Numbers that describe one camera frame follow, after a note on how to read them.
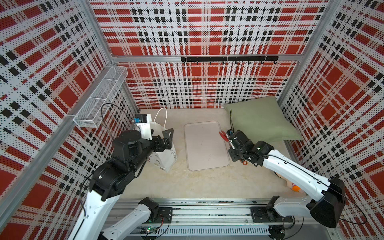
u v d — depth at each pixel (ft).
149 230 2.28
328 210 1.25
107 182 1.18
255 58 2.92
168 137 1.67
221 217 2.41
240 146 1.89
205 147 3.29
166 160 2.59
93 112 3.00
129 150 1.26
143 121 1.53
